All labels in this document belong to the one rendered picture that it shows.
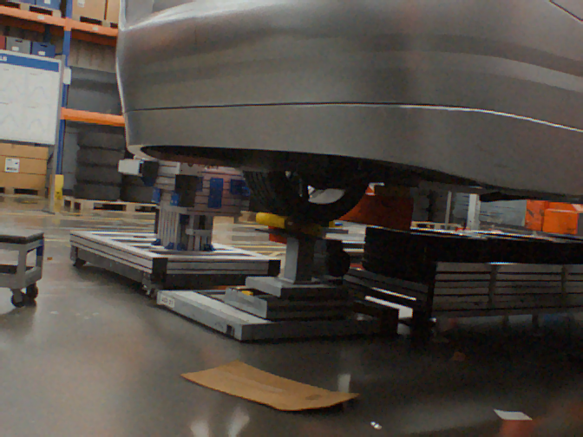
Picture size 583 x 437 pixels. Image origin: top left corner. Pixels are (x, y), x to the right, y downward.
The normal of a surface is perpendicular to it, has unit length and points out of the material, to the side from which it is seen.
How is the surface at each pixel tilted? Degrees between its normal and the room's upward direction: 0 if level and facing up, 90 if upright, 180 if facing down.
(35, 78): 90
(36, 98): 90
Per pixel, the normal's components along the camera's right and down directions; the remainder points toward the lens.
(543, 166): 0.58, 0.10
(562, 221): -0.81, -0.05
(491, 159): 0.07, 0.09
